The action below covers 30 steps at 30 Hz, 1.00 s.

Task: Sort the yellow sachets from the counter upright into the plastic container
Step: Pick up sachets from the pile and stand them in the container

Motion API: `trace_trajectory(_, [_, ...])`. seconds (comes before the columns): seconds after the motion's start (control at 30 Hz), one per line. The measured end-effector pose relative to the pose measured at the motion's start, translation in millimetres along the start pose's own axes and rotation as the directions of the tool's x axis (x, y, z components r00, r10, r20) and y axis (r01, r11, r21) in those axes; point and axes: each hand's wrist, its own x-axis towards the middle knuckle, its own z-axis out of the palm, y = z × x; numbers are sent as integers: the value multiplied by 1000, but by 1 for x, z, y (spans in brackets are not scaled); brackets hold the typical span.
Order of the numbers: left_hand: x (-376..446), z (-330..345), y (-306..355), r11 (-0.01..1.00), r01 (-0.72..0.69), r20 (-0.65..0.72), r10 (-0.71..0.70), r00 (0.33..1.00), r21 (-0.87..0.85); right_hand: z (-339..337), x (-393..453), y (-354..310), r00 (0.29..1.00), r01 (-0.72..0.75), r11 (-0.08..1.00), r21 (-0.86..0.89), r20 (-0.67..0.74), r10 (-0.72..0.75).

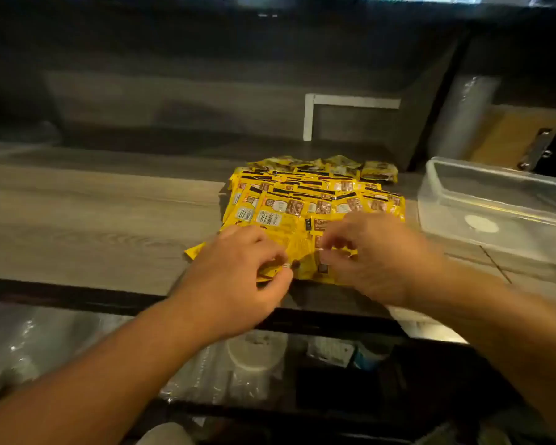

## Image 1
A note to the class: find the clear plastic sleeve of cups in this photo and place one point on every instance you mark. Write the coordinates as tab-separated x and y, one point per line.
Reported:
194	375

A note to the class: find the pile of yellow sachets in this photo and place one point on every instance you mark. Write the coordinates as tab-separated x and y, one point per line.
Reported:
282	199

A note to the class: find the wrapped stack of clear cups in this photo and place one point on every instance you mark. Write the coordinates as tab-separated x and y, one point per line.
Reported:
463	115

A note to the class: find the brown clipboard with metal clip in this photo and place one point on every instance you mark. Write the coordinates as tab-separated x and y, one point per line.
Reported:
505	139

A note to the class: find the small blue container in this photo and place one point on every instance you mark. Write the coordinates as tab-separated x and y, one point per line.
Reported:
368	357

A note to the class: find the clear plastic container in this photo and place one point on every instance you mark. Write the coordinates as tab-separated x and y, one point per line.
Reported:
514	213

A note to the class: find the person's right hand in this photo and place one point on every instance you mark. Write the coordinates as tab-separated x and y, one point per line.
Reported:
380	259

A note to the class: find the person's right forearm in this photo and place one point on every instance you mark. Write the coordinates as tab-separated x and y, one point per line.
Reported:
500	329

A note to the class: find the wrapped stack of white lids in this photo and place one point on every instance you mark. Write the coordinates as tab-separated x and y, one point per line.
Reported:
255	352

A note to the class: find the person's left forearm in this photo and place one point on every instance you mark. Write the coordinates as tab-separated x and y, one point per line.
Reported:
97	384

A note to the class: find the white angled bracket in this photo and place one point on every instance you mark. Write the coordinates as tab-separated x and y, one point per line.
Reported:
308	120

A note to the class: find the person's left hand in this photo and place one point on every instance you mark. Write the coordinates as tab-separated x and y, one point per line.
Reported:
231	282

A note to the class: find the white paper packet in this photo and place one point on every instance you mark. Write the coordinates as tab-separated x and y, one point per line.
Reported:
329	351

